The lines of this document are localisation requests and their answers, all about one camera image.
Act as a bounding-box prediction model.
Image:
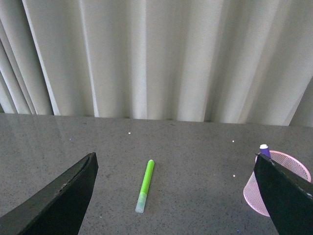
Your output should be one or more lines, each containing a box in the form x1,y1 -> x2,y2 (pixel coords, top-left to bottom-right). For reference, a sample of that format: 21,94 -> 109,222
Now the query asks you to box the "green highlighter pen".
135,160 -> 155,213

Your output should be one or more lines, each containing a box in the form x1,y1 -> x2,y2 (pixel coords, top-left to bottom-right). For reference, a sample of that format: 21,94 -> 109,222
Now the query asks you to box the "pink mesh pen cup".
243,150 -> 312,217

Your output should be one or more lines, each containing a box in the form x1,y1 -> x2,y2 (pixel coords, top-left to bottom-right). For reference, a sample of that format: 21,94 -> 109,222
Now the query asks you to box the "white pleated curtain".
0,0 -> 313,127

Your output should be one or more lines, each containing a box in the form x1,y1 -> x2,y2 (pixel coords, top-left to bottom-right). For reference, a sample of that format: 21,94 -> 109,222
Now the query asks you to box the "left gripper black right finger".
254,153 -> 313,235

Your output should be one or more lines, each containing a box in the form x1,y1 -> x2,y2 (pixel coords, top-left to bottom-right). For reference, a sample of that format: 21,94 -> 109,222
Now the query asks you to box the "purple highlighter pen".
259,144 -> 271,159

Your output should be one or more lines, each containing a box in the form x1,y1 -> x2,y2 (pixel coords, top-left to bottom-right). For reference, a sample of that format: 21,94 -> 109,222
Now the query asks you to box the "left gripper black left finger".
0,153 -> 98,235

